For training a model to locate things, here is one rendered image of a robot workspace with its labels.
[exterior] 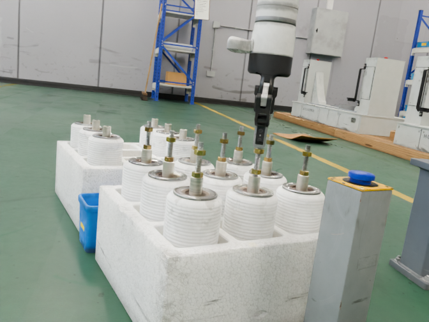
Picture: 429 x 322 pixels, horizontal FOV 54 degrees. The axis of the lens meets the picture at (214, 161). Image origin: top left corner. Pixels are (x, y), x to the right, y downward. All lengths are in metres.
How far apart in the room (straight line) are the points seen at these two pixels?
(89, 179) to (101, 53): 6.05
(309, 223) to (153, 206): 0.30
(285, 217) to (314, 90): 4.70
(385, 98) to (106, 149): 3.48
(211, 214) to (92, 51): 6.54
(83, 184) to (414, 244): 0.87
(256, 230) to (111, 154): 0.56
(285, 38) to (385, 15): 7.99
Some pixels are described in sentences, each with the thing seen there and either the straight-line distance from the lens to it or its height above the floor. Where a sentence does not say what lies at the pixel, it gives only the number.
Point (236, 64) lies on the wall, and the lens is 7.43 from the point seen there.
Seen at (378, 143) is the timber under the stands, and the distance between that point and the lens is 3.82.
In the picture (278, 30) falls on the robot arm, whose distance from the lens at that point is 0.72.
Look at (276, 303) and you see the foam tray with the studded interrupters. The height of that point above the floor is 0.06.
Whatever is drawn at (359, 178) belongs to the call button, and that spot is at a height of 0.32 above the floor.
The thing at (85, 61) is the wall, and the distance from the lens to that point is 7.15.
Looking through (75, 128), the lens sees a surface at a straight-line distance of 1.41.
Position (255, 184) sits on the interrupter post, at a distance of 0.76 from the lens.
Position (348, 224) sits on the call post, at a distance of 0.67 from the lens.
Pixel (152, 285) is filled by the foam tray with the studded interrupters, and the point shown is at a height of 0.11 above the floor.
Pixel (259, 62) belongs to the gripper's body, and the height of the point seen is 0.48.
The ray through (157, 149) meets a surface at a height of 0.20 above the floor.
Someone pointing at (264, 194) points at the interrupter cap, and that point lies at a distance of 0.76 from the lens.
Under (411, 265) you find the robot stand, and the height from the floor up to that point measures 0.03.
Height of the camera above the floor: 0.45
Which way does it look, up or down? 11 degrees down
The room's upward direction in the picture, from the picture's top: 7 degrees clockwise
